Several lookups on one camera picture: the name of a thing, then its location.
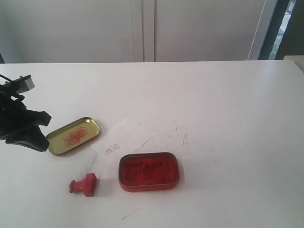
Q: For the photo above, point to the white cabinet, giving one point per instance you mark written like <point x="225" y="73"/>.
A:
<point x="80" y="31"/>

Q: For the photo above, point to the white paper sheet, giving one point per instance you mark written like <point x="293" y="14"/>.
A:
<point x="127" y="137"/>

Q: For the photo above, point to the beige side table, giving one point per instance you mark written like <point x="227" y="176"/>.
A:
<point x="297" y="59"/>

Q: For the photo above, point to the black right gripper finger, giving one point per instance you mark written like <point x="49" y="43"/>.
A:
<point x="37" y="118"/>

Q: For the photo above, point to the gold tin lid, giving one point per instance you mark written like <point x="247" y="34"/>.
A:
<point x="72" y="135"/>

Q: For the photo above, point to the red ink tin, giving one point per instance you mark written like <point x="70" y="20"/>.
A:
<point x="148" y="171"/>

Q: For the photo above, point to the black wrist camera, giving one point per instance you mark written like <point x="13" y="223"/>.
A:
<point x="17" y="86"/>

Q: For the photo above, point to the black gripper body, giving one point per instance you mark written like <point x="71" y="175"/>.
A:
<point x="16" y="121"/>

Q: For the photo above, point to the red stamp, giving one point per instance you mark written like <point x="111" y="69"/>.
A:
<point x="87" y="185"/>

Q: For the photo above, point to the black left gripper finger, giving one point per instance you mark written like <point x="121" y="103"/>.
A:
<point x="28" y="140"/>

